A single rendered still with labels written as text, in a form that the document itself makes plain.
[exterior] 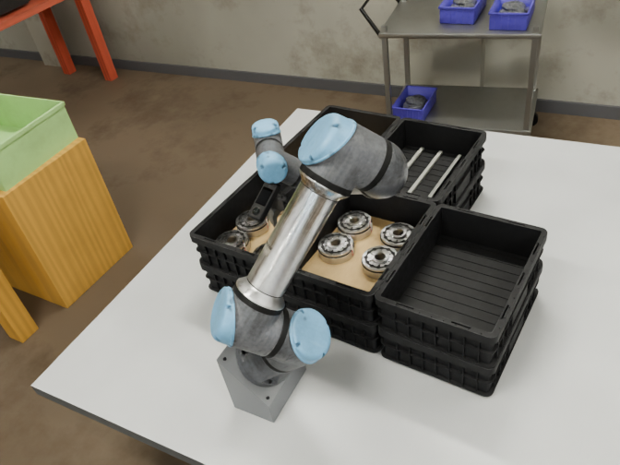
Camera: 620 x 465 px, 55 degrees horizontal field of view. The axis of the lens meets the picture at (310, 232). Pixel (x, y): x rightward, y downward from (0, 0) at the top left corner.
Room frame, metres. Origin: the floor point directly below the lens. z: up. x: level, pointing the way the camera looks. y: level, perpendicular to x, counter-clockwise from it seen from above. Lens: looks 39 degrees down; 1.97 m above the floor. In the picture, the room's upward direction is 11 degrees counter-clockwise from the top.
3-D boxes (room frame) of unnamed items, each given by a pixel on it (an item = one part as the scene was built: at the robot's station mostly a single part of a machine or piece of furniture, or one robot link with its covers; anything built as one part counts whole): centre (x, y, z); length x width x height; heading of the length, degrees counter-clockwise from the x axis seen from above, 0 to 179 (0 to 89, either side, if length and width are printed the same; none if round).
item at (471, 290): (1.05, -0.36, 0.87); 0.40 x 0.30 x 0.11; 141
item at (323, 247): (1.28, -0.07, 0.86); 0.10 x 0.10 x 0.01
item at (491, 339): (1.05, -0.36, 0.92); 0.40 x 0.30 x 0.02; 141
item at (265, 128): (1.41, 0.07, 1.15); 0.09 x 0.08 x 0.11; 0
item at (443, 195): (1.55, -0.38, 0.92); 0.40 x 0.30 x 0.02; 141
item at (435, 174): (1.55, -0.38, 0.87); 0.40 x 0.30 x 0.11; 141
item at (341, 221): (1.37, -0.13, 0.86); 0.10 x 0.10 x 0.01
